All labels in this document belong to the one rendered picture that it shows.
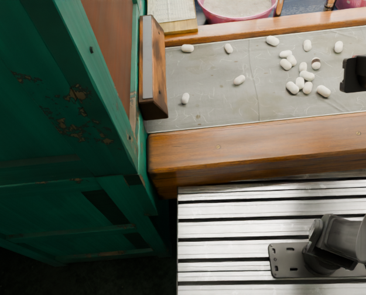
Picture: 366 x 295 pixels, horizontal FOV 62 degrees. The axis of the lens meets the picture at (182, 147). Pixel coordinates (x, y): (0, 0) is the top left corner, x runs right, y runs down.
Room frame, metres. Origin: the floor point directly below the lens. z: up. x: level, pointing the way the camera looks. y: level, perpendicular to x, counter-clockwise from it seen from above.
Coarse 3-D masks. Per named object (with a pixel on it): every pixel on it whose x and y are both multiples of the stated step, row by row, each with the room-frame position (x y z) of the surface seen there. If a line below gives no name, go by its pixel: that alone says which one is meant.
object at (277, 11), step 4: (276, 0) 0.76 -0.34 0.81; (280, 0) 0.75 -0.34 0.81; (284, 0) 0.76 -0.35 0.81; (328, 0) 0.75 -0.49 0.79; (332, 0) 0.74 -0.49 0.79; (336, 0) 0.75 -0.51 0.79; (276, 4) 0.76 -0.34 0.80; (280, 4) 0.75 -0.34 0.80; (328, 4) 0.75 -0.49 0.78; (332, 4) 0.74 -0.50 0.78; (276, 8) 0.76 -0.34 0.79; (280, 8) 0.75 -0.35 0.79; (324, 8) 0.75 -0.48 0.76; (328, 8) 0.74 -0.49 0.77; (332, 8) 0.75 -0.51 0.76; (276, 12) 0.76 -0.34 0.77; (280, 12) 0.75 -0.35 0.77; (276, 16) 0.75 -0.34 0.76
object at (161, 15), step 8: (152, 0) 0.90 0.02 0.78; (160, 0) 0.90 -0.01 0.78; (168, 0) 0.89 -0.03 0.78; (176, 0) 0.88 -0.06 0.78; (184, 0) 0.88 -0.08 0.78; (192, 0) 0.87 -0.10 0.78; (152, 8) 0.86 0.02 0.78; (160, 8) 0.86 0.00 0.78; (168, 8) 0.85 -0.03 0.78; (176, 8) 0.84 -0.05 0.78; (184, 8) 0.84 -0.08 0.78; (192, 8) 0.83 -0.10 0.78; (160, 16) 0.82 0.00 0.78; (168, 16) 0.81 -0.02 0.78; (176, 16) 0.80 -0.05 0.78; (184, 16) 0.80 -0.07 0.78; (192, 16) 0.79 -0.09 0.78
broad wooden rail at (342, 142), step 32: (224, 128) 0.39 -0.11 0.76; (256, 128) 0.37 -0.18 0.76; (288, 128) 0.36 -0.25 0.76; (320, 128) 0.35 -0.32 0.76; (352, 128) 0.33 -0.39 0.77; (160, 160) 0.33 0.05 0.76; (192, 160) 0.32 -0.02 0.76; (224, 160) 0.30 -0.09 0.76; (256, 160) 0.29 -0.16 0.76; (288, 160) 0.28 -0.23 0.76; (320, 160) 0.28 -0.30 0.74; (352, 160) 0.27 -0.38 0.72; (160, 192) 0.31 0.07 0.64
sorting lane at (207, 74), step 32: (320, 32) 0.68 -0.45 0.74; (352, 32) 0.66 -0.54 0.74; (192, 64) 0.64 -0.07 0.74; (224, 64) 0.62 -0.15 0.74; (256, 64) 0.60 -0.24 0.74; (320, 64) 0.56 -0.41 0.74; (192, 96) 0.52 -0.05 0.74; (224, 96) 0.50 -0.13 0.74; (256, 96) 0.49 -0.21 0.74; (288, 96) 0.47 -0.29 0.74; (320, 96) 0.45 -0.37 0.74; (352, 96) 0.44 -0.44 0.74; (160, 128) 0.44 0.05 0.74; (192, 128) 0.42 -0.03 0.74
